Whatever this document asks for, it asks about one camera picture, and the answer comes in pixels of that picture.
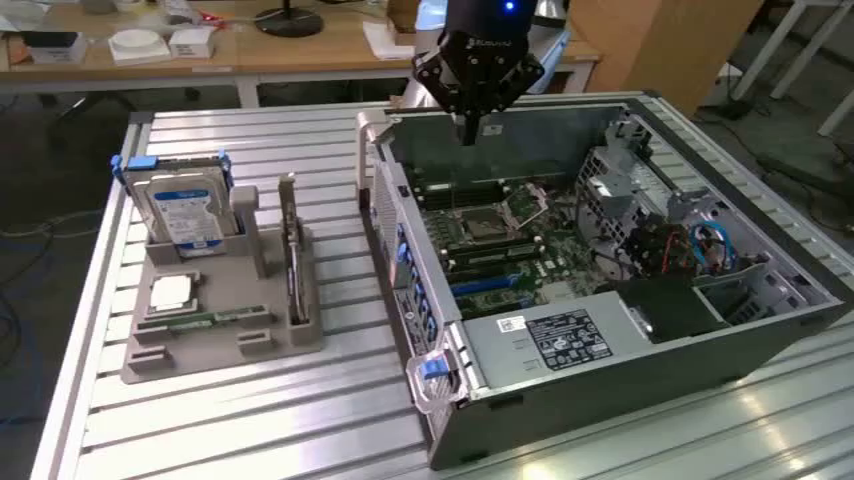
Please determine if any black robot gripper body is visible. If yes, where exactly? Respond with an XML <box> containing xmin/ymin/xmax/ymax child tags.
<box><xmin>437</xmin><ymin>0</ymin><xmax>538</xmax><ymax>76</ymax></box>

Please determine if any black graphics card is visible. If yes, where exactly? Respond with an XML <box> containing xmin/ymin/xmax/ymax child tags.
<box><xmin>275</xmin><ymin>171</ymin><xmax>315</xmax><ymax>325</ymax></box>

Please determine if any white paper stack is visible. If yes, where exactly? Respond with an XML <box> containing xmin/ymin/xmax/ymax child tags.
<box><xmin>362</xmin><ymin>19</ymin><xmax>421</xmax><ymax>62</ymax></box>

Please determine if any wooden desk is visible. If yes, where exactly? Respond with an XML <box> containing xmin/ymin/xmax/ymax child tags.
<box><xmin>0</xmin><ymin>0</ymin><xmax>602</xmax><ymax>109</ymax></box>

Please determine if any wooden cabinet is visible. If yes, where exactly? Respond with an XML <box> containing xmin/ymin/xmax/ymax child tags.
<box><xmin>566</xmin><ymin>0</ymin><xmax>766</xmax><ymax>117</ymax></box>

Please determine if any metal socket cover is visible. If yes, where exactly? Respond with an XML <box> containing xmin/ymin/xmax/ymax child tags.
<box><xmin>499</xmin><ymin>181</ymin><xmax>557</xmax><ymax>226</ymax></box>

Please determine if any black round lamp base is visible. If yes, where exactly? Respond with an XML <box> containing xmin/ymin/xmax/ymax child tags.
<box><xmin>254</xmin><ymin>0</ymin><xmax>326</xmax><ymax>38</ymax></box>

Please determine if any metal disk bay cage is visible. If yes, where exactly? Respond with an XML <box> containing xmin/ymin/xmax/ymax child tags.
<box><xmin>572</xmin><ymin>146</ymin><xmax>673</xmax><ymax>251</ymax></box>

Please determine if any CPU socket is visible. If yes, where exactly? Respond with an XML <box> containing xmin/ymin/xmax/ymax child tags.
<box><xmin>459</xmin><ymin>206</ymin><xmax>517</xmax><ymax>242</ymax></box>

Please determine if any black power adapter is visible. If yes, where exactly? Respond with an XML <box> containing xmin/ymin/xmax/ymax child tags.
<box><xmin>716</xmin><ymin>99</ymin><xmax>754</xmax><ymax>122</ymax></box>

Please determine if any installed black RAM stick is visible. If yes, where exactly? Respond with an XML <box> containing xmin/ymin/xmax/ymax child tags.
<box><xmin>446</xmin><ymin>247</ymin><xmax>544</xmax><ymax>272</ymax></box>
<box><xmin>443</xmin><ymin>237</ymin><xmax>540</xmax><ymax>262</ymax></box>

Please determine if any small white cardboard box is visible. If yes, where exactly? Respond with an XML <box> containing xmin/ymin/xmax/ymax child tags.
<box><xmin>169</xmin><ymin>26</ymin><xmax>219</xmax><ymax>59</ymax></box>

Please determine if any green motherboard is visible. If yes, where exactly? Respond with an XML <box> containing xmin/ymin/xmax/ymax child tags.
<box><xmin>406</xmin><ymin>167</ymin><xmax>606</xmax><ymax>321</ymax></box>

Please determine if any blue expansion slot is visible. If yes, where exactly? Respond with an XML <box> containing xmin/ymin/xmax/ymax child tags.
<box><xmin>453</xmin><ymin>273</ymin><xmax>524</xmax><ymax>297</ymax></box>

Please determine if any white round part on box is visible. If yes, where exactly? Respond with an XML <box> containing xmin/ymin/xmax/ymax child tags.
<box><xmin>107</xmin><ymin>28</ymin><xmax>175</xmax><ymax>67</ymax></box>

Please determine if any hard disk in blue caddy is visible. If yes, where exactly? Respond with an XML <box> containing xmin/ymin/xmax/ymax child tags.
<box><xmin>110</xmin><ymin>151</ymin><xmax>237</xmax><ymax>253</ymax></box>

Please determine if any grey power supply unit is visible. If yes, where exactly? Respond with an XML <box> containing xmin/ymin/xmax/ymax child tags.
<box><xmin>459</xmin><ymin>291</ymin><xmax>661</xmax><ymax>390</ymax></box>

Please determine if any grey parts rack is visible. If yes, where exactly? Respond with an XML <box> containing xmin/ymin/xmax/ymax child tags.
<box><xmin>119</xmin><ymin>183</ymin><xmax>329</xmax><ymax>386</ymax></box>

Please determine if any white box with black top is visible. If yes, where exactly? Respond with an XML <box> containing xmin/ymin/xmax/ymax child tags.
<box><xmin>18</xmin><ymin>30</ymin><xmax>90</xmax><ymax>65</ymax></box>

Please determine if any blue case latch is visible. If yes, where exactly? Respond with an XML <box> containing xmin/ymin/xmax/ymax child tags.
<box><xmin>415</xmin><ymin>351</ymin><xmax>447</xmax><ymax>382</ymax></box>

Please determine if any green RAM stick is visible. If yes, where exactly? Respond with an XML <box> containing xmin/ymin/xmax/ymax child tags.
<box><xmin>155</xmin><ymin>308</ymin><xmax>270</xmax><ymax>332</ymax></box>

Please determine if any silver CPU chip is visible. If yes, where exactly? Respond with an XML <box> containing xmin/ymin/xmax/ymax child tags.
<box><xmin>147</xmin><ymin>276</ymin><xmax>203</xmax><ymax>315</ymax></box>

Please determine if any open black PC case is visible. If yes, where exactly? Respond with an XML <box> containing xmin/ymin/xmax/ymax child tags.
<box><xmin>353</xmin><ymin>93</ymin><xmax>854</xmax><ymax>472</ymax></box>

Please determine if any red wire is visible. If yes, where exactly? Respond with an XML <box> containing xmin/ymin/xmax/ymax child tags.
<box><xmin>656</xmin><ymin>224</ymin><xmax>690</xmax><ymax>275</ymax></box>

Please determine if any white table frame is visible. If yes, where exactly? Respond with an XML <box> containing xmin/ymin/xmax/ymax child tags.
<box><xmin>729</xmin><ymin>0</ymin><xmax>854</xmax><ymax>137</ymax></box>

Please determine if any blue wire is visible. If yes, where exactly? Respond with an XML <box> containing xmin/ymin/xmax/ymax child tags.
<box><xmin>689</xmin><ymin>221</ymin><xmax>741</xmax><ymax>275</ymax></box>

